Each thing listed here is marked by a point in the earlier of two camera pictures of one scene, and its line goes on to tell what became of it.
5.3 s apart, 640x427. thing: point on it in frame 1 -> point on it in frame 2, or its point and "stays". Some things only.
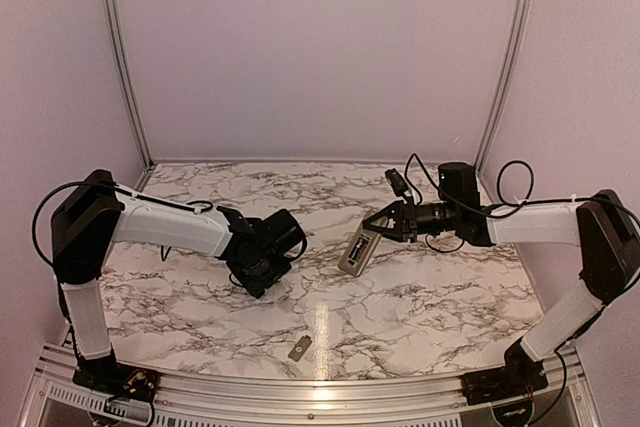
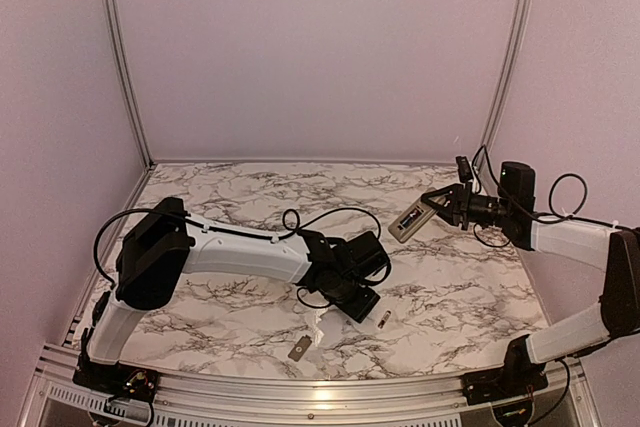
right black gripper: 406,225 -> 458,208
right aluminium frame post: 513,66 stays
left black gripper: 256,288 -> 361,307
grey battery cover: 300,348 stays
